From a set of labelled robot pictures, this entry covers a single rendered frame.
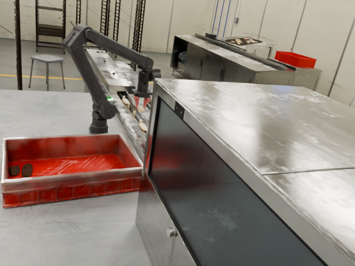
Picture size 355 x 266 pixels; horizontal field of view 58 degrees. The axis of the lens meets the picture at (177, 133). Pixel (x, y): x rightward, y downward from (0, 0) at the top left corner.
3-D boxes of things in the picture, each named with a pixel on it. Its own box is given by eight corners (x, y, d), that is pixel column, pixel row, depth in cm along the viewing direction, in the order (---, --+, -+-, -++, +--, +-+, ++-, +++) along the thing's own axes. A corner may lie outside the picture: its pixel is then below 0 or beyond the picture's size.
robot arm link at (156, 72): (137, 57, 168) (148, 60, 162) (154, 56, 175) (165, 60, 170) (135, 79, 172) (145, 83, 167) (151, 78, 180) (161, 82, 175)
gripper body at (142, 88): (131, 92, 174) (132, 78, 171) (149, 92, 178) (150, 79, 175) (134, 95, 168) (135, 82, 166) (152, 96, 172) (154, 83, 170)
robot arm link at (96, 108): (91, 119, 161) (97, 123, 157) (92, 100, 157) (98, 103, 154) (107, 117, 167) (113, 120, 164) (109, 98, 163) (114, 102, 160)
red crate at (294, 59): (273, 58, 502) (276, 50, 497) (290, 60, 518) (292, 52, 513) (297, 66, 461) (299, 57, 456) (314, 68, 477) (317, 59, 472)
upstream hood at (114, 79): (85, 56, 318) (86, 47, 315) (104, 57, 325) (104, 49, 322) (108, 95, 213) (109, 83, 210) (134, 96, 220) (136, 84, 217)
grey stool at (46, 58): (47, 93, 454) (47, 61, 436) (28, 87, 465) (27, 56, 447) (65, 88, 485) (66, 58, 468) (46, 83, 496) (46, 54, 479)
